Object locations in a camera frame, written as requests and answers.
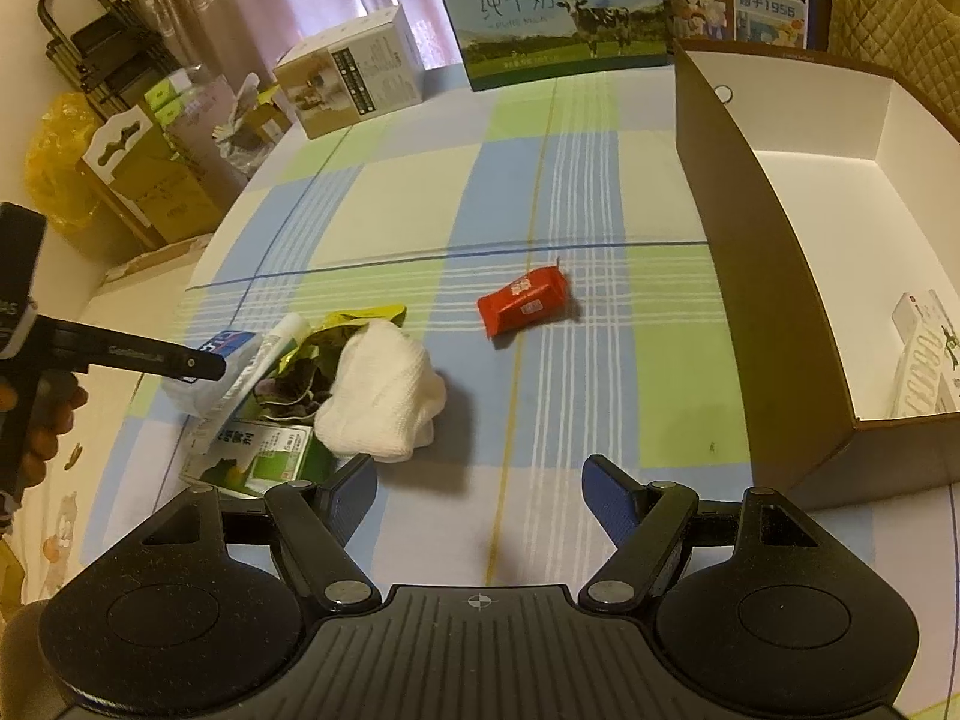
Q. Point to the green white medicine box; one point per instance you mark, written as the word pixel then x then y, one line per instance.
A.
pixel 255 459

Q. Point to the plaid tablecloth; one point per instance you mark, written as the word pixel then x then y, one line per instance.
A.
pixel 465 187

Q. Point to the green white boxes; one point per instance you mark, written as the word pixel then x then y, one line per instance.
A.
pixel 169 96

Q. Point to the person's left hand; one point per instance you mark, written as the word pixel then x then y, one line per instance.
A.
pixel 64 405

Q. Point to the beige product box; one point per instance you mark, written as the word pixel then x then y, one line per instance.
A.
pixel 349 71

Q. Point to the flat cardboard piece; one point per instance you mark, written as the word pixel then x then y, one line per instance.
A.
pixel 157 256

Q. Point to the red snack packet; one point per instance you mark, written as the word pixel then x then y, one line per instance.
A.
pixel 525 301

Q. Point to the brown cardboard box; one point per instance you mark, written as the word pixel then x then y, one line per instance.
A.
pixel 750 277

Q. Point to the beige quilted chair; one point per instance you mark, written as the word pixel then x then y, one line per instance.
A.
pixel 892 22

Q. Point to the milk carton with cow print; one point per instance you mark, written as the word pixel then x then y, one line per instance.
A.
pixel 555 7

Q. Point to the clear plastic bag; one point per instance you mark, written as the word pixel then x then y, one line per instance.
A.
pixel 214 116

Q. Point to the white gauze cloth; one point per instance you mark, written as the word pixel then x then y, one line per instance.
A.
pixel 382 390

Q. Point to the black folding chair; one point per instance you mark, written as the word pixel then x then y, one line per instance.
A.
pixel 90 37

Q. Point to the green yellow crumpled packet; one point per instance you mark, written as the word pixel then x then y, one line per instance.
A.
pixel 352 321

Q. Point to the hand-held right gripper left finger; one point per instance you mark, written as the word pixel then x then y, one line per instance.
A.
pixel 356 491

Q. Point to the white patterned box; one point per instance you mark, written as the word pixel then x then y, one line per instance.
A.
pixel 926 367

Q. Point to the dark crumpled wrapper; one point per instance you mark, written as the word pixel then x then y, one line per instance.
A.
pixel 292 391

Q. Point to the cartoon printed sheet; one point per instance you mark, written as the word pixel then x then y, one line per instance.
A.
pixel 52 540

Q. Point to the cardboard box with white flap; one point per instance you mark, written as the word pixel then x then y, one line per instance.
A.
pixel 142 172

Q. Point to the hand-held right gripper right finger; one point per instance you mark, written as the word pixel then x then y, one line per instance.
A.
pixel 607 496

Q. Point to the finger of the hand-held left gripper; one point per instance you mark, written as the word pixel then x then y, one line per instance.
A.
pixel 135 356

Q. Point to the yellow plastic bag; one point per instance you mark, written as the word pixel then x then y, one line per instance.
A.
pixel 52 165

